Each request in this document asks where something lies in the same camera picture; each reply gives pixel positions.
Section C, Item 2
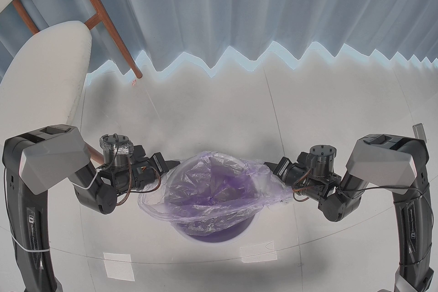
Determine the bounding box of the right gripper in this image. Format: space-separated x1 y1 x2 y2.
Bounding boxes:
275 156 309 186

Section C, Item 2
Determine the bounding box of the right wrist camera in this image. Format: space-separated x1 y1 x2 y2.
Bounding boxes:
296 150 313 169

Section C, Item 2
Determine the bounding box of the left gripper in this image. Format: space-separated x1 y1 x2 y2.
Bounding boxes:
133 153 170 190

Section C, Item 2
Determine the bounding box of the white cushioned wooden chair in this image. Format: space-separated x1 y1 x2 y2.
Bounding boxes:
0 0 142 166

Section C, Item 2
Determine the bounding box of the purple plastic bag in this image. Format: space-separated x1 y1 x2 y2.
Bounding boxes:
138 151 295 237

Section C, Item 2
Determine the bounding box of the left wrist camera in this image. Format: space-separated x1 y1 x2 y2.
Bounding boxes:
132 144 148 163

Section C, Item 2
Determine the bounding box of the black cable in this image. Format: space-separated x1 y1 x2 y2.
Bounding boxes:
339 183 430 202

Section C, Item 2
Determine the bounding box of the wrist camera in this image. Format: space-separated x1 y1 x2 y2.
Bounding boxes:
296 150 313 169
132 144 148 163

